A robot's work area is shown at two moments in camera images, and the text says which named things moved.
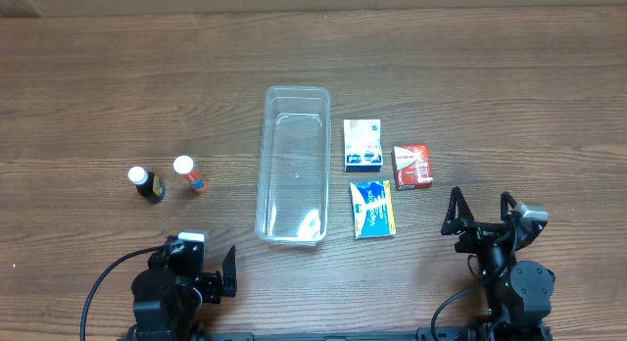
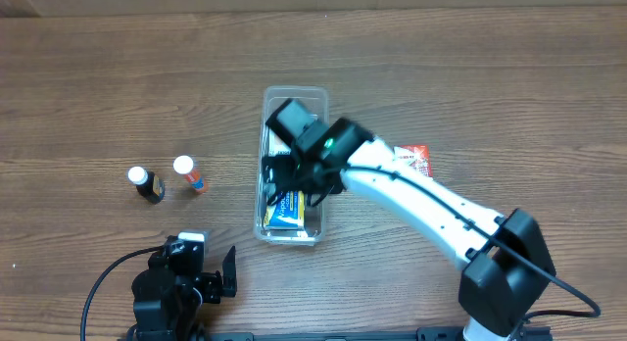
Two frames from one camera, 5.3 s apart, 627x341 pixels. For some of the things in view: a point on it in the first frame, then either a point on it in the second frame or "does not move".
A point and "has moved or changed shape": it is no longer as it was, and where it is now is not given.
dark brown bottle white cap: (148, 184) does not move
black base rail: (448, 333) does not move
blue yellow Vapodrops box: (372, 210) → (288, 212)
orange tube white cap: (183, 165) does not move
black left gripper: (214, 280) does not move
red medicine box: (412, 168) does not move
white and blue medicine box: (362, 145) has moved or changed shape
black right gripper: (481, 231) → (287, 171)
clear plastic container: (293, 182) does not move
